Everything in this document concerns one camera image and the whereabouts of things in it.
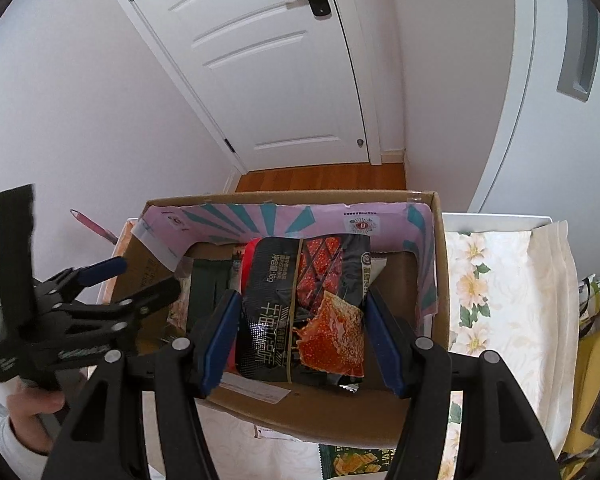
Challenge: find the floral tablecloth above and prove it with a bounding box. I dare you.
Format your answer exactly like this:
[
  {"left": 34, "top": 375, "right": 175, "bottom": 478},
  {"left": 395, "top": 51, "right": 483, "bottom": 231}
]
[{"left": 150, "top": 217, "right": 578, "bottom": 480}]

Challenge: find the black and red snack packet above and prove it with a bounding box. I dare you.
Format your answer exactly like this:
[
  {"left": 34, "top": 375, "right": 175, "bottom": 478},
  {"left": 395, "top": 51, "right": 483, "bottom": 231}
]
[{"left": 235, "top": 234, "right": 372, "bottom": 386}]

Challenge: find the green cracker packet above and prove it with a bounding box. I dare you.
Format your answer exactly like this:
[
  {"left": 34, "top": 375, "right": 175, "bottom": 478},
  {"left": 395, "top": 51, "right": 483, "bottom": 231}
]
[{"left": 319, "top": 444, "right": 398, "bottom": 480}]

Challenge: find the person's left hand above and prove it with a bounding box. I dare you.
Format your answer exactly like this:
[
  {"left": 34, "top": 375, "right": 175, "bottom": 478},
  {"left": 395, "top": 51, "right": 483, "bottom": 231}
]
[{"left": 7, "top": 386, "right": 67, "bottom": 456}]

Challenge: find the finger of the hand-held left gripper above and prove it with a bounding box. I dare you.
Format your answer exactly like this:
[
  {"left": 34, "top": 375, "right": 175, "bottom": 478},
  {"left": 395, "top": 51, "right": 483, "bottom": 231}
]
[
  {"left": 67, "top": 277, "right": 182, "bottom": 347},
  {"left": 34, "top": 257, "right": 129, "bottom": 307}
]

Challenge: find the person's left forearm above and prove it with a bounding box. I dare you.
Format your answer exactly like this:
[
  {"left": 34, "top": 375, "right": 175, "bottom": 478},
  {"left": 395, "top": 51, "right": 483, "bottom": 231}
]
[{"left": 0, "top": 385, "right": 56, "bottom": 480}]

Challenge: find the cardboard box with pink flaps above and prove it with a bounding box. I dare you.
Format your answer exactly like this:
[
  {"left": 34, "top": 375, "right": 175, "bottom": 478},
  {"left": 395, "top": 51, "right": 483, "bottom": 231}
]
[{"left": 97, "top": 190, "right": 453, "bottom": 448}]

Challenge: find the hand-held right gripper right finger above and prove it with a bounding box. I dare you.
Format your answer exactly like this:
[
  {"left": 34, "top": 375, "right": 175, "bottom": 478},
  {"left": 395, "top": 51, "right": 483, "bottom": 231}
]
[{"left": 365, "top": 290, "right": 563, "bottom": 480}]

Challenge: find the white wardrobe door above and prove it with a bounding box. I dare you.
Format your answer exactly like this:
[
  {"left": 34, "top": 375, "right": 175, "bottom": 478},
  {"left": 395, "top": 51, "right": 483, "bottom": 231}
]
[{"left": 470, "top": 0, "right": 600, "bottom": 221}]

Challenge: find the white panelled door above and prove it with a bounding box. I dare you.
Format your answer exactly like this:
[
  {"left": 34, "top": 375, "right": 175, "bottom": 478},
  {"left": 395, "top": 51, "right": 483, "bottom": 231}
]
[{"left": 92, "top": 0, "right": 381, "bottom": 176}]

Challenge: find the yellow plastic item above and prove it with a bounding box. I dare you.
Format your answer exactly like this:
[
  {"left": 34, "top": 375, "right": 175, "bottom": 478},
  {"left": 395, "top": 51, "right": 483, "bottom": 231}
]
[{"left": 562, "top": 327, "right": 600, "bottom": 461}]

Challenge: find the pink stick handle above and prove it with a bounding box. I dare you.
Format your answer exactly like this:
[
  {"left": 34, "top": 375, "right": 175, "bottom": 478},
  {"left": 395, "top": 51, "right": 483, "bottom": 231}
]
[{"left": 70, "top": 208, "right": 118, "bottom": 243}]

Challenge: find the grey recessed wardrobe handle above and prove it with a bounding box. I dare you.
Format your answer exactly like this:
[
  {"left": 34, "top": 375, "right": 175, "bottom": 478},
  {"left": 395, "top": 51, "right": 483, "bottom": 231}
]
[{"left": 556, "top": 0, "right": 600, "bottom": 103}]

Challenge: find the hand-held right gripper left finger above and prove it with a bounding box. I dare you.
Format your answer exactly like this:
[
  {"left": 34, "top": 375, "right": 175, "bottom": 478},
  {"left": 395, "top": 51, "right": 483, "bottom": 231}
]
[{"left": 40, "top": 287, "right": 243, "bottom": 480}]

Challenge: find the long black snack packet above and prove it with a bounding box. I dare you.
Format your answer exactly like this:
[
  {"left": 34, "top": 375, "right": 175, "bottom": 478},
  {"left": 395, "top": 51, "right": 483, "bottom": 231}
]
[{"left": 189, "top": 255, "right": 233, "bottom": 323}]

